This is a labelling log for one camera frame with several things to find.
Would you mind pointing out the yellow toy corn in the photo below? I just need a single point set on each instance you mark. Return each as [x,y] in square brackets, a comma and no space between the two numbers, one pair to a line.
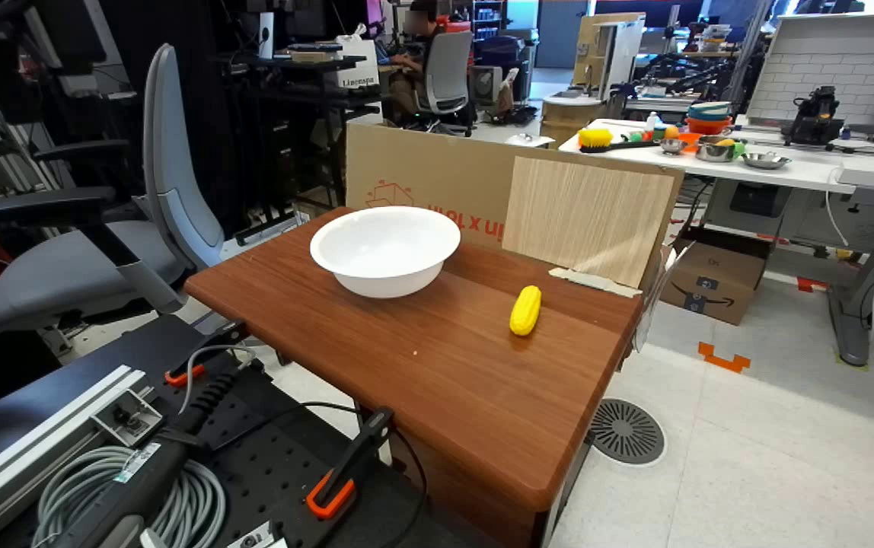
[524,313]

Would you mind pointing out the white plastic bowl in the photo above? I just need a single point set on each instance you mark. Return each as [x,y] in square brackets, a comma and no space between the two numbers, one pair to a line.
[384,251]

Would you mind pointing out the light wooden panel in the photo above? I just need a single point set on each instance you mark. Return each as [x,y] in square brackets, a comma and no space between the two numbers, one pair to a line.
[588,213]

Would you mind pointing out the round floor drain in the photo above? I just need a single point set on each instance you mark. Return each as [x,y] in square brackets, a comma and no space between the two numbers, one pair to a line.
[626,432]

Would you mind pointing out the orange black clamp near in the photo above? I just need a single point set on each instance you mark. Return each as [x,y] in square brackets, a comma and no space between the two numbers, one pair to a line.
[338,487]

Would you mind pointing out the orange black clamp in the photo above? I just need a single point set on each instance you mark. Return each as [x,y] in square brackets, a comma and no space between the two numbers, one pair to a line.
[338,487]
[192,367]

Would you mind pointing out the orange black clamp far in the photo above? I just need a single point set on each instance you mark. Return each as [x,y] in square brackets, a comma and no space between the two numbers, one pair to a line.
[192,367]

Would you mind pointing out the small cardboard box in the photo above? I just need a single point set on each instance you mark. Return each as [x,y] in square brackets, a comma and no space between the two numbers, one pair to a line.
[717,276]

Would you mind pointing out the grey office chair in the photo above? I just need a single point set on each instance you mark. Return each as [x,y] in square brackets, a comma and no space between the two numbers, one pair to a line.
[93,265]

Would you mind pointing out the white lab table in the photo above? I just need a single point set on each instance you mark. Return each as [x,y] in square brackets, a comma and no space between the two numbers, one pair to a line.
[824,175]

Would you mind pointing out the cardboard box wall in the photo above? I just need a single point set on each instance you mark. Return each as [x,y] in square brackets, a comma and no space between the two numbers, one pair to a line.
[462,177]

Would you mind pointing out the aluminium extrusion rail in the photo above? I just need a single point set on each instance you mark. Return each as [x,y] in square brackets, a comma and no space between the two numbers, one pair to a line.
[63,426]

